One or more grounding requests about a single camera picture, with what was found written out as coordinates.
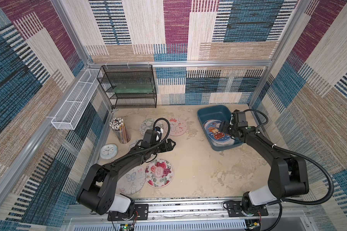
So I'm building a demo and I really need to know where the teal plastic storage box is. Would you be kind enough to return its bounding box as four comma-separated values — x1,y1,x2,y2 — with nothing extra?
197,105,243,152

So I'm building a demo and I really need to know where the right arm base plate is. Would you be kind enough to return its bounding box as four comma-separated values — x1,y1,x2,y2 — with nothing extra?
222,200,269,218

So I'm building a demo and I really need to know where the green white cabbage coaster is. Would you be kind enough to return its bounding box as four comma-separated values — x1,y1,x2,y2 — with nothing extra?
139,118,163,136

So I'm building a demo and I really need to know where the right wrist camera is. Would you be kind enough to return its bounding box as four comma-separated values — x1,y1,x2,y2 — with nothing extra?
231,111,248,128

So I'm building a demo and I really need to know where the white wire mesh basket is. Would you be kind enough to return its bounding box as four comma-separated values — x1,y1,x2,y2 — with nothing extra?
51,69,99,130

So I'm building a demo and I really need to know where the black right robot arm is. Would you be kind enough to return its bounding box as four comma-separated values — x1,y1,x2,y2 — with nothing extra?
219,121,309,215

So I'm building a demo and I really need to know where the small white round clock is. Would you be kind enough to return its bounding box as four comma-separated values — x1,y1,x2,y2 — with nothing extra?
100,144,118,160

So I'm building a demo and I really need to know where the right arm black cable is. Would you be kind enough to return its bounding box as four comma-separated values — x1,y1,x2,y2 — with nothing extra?
242,109,334,231

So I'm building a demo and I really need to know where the white butterfly coaster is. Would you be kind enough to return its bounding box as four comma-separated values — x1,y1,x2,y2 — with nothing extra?
117,166,146,195

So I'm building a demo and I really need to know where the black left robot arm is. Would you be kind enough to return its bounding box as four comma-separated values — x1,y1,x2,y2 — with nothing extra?
76,139,176,218

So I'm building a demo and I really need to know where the black wire mesh shelf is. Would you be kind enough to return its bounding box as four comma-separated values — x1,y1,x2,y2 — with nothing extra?
97,64,157,109

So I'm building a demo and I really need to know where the cup of coloured pencils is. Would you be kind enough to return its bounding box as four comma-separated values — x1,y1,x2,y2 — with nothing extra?
109,117,131,144

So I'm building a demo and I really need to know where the red rose floral coaster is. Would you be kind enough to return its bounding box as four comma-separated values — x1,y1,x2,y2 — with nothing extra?
145,159,174,188

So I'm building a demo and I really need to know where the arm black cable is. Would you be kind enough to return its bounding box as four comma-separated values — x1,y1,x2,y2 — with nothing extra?
115,117,171,162
242,109,334,231

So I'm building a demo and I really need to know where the blue cartoon toast coaster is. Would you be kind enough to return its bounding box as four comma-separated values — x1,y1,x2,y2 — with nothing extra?
203,119,230,144

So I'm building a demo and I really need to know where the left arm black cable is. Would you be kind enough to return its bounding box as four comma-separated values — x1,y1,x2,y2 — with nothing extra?
115,117,171,162

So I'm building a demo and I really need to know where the pink checkered bunny coaster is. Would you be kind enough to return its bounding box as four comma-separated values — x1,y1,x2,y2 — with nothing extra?
168,117,188,136

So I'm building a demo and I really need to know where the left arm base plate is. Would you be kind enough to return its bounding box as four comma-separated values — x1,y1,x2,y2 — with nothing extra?
108,204,149,221

